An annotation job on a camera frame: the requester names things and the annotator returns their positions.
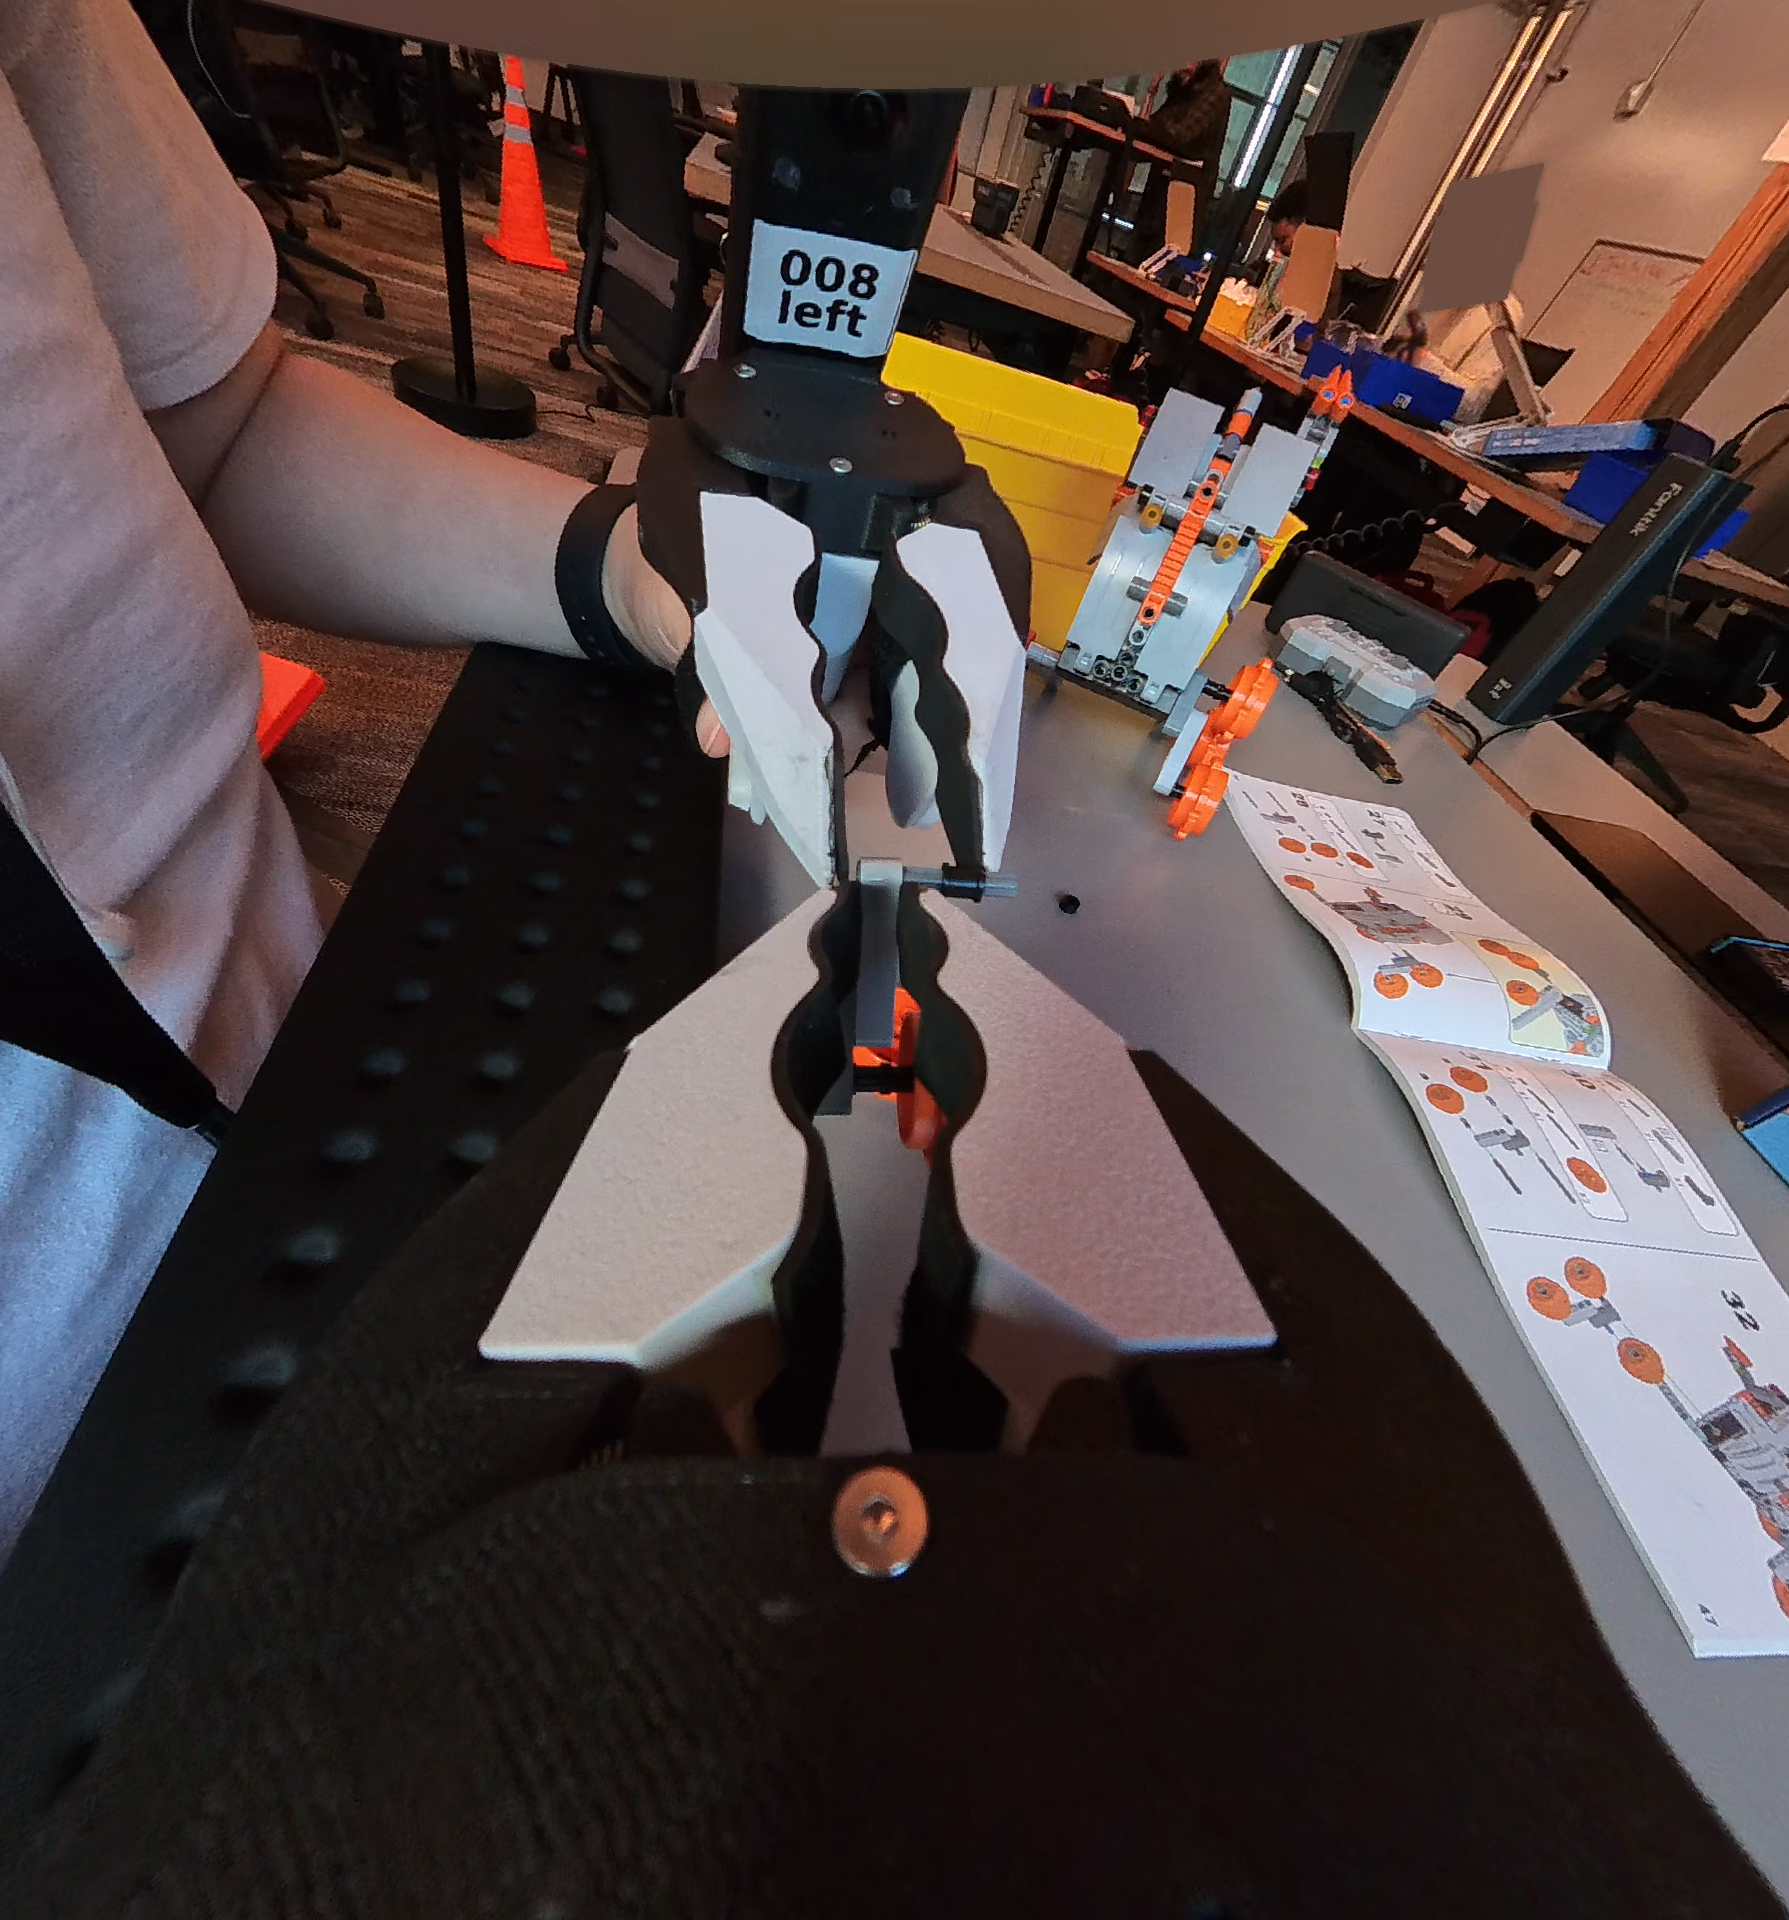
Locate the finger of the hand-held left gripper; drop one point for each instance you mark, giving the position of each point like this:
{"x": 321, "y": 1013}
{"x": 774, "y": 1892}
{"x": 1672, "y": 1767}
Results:
{"x": 760, "y": 675}
{"x": 978, "y": 646}

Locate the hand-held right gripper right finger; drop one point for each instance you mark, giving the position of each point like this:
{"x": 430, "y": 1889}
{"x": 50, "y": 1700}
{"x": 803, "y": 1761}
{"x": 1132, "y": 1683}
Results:
{"x": 1089, "y": 1200}

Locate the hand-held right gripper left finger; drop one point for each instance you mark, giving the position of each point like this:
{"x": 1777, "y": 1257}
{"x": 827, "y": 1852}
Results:
{"x": 654, "y": 1200}

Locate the black axle pin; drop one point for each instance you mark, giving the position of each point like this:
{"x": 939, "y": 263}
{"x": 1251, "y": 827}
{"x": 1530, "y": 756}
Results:
{"x": 970, "y": 884}

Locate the grey beam with orange wheels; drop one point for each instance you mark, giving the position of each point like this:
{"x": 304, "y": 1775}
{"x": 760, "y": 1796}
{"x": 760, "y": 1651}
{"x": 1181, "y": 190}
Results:
{"x": 884, "y": 961}

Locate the person's left forearm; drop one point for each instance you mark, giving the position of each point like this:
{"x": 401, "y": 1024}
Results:
{"x": 385, "y": 509}

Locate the grey desk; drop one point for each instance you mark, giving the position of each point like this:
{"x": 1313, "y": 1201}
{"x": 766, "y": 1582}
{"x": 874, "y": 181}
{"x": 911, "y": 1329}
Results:
{"x": 1165, "y": 961}

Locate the person's left hand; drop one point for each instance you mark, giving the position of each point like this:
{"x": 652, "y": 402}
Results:
{"x": 654, "y": 614}

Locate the grey and orange toy robot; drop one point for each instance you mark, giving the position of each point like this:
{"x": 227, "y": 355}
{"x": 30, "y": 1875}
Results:
{"x": 1158, "y": 601}

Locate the yellow plastic bin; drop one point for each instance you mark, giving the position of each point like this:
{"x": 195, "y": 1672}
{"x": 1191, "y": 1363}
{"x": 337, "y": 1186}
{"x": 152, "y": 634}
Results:
{"x": 1044, "y": 466}

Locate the black office chair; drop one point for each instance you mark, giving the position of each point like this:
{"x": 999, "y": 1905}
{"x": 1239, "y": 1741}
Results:
{"x": 639, "y": 195}
{"x": 294, "y": 195}

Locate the black wristband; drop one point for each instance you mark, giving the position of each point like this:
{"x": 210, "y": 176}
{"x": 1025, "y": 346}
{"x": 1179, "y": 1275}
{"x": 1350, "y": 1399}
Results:
{"x": 587, "y": 578}

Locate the grey background table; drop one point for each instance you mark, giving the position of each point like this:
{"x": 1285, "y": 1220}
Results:
{"x": 1014, "y": 294}

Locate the orange traffic cone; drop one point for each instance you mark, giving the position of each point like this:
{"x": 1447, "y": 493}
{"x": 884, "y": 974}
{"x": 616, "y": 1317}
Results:
{"x": 522, "y": 195}

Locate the black perforated board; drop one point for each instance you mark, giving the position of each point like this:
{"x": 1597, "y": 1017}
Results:
{"x": 504, "y": 901}

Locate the grey battery box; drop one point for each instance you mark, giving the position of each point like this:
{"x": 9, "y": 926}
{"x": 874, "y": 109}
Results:
{"x": 1352, "y": 661}

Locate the black case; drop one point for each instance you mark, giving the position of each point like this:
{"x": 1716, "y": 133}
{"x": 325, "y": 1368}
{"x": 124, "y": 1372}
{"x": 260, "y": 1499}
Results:
{"x": 1374, "y": 592}

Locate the black floor stand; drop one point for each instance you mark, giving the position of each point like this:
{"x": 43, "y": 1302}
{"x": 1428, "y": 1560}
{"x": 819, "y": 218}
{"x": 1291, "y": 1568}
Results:
{"x": 463, "y": 394}

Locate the orange plastic block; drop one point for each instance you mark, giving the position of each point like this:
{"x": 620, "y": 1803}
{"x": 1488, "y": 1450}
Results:
{"x": 288, "y": 706}

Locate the blue plastic bin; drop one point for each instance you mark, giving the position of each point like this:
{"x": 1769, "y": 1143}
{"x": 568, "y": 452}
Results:
{"x": 1644, "y": 504}
{"x": 1382, "y": 378}

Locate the open instruction booklet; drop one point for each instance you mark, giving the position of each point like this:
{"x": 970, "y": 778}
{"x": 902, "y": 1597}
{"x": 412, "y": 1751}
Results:
{"x": 1584, "y": 1245}

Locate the wooden work table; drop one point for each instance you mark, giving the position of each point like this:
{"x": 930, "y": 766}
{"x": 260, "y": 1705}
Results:
{"x": 1510, "y": 489}

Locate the flat blue tray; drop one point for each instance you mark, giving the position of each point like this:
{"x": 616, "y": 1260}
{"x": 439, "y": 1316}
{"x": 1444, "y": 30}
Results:
{"x": 1570, "y": 437}

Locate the black computer monitor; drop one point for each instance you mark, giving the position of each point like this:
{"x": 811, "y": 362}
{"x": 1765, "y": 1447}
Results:
{"x": 1615, "y": 585}

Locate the person's pale shirt torso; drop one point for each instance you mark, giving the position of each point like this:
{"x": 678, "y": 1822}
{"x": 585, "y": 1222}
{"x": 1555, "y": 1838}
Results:
{"x": 86, "y": 601}

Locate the wooden post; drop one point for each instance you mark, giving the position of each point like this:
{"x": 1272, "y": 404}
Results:
{"x": 1719, "y": 285}

